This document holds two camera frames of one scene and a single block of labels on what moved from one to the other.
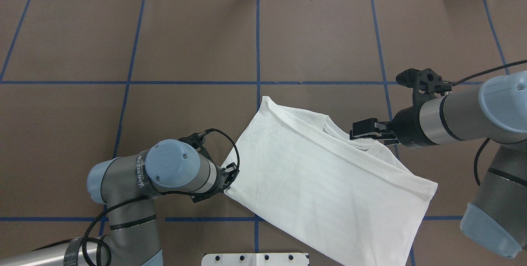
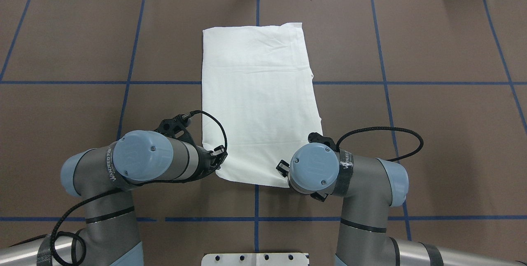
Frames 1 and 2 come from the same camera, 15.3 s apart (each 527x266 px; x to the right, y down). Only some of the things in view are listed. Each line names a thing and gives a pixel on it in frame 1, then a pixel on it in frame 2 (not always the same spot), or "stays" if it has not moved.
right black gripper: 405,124 -> 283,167
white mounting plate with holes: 255,259 stays
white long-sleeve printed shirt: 331,198 -> 258,105
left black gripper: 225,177 -> 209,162
